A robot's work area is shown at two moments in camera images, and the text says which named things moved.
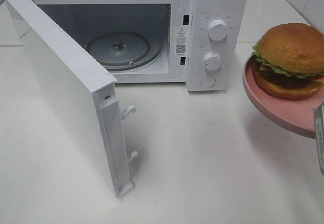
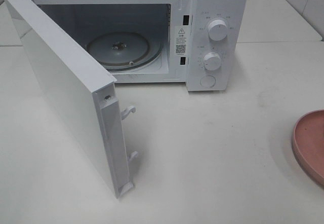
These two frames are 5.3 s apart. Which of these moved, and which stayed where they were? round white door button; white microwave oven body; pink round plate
Moved: pink round plate
Stayed: round white door button; white microwave oven body
